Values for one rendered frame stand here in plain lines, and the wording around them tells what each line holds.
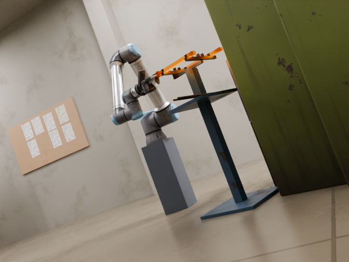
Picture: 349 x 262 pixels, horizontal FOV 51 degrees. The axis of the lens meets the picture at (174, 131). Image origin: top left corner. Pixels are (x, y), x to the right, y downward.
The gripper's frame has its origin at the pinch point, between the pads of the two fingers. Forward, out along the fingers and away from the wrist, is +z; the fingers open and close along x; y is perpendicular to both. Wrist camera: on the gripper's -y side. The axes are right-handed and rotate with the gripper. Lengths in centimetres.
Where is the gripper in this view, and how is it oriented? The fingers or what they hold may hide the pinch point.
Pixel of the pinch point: (157, 74)
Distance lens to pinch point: 245.6
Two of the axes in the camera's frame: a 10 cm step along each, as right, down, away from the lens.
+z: 6.8, -3.1, -6.7
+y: 3.5, 9.3, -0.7
